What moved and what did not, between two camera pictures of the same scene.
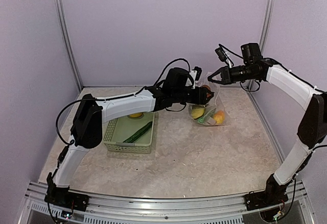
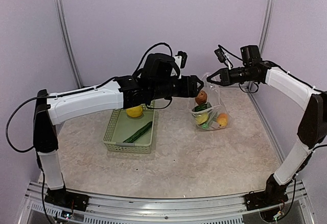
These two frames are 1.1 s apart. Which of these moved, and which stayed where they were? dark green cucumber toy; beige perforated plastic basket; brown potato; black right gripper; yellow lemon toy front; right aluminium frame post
Moved: brown potato; yellow lemon toy front
Stayed: right aluminium frame post; beige perforated plastic basket; dark green cucumber toy; black right gripper
